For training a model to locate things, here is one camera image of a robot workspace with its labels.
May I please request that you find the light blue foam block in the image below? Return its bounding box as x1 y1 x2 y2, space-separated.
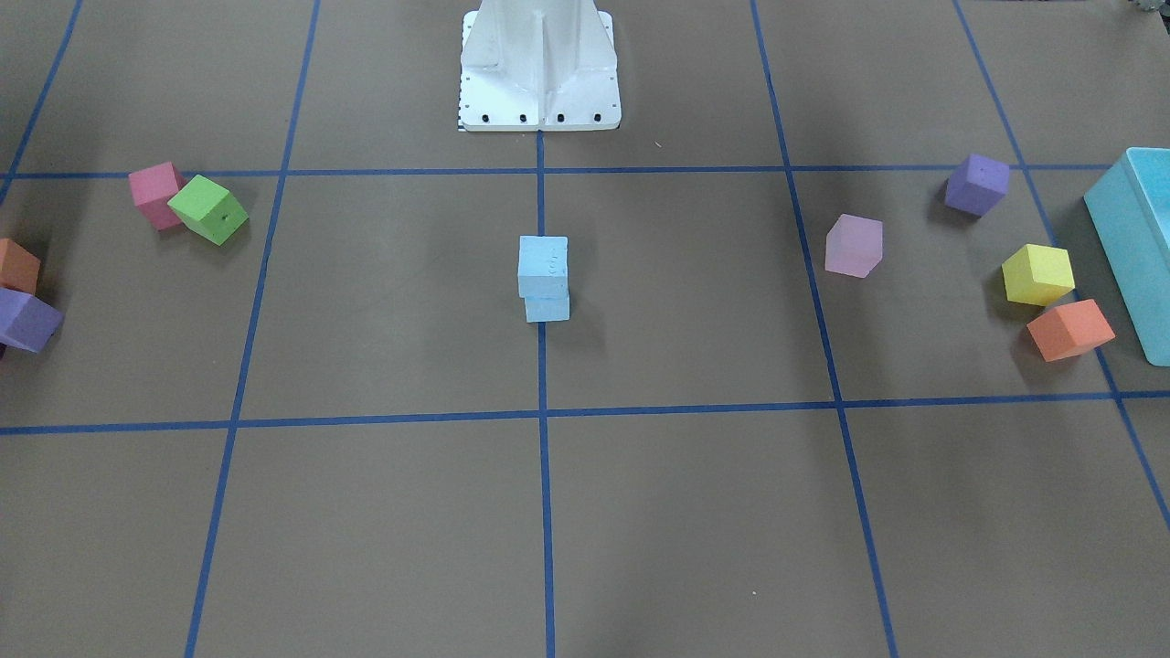
516 237 569 299
523 294 571 324

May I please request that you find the light pink foam block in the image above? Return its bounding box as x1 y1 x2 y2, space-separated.
824 214 885 279

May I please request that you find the far purple foam block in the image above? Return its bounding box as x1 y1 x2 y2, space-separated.
943 153 1011 217

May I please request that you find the magenta foam block beside green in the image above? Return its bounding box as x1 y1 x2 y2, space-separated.
128 162 186 229

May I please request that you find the yellow foam block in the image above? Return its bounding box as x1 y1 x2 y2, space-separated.
1000 244 1078 307

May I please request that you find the far orange foam block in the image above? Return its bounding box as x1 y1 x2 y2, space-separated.
1026 299 1116 362

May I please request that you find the teal plastic bin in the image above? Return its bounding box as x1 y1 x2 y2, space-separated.
1083 148 1169 366

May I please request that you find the purple foam block near tray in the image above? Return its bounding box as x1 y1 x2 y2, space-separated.
1 288 64 354

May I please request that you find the orange foam block near tray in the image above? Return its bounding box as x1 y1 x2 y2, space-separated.
1 238 41 295

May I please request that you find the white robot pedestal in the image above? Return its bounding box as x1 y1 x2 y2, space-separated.
457 1 622 133

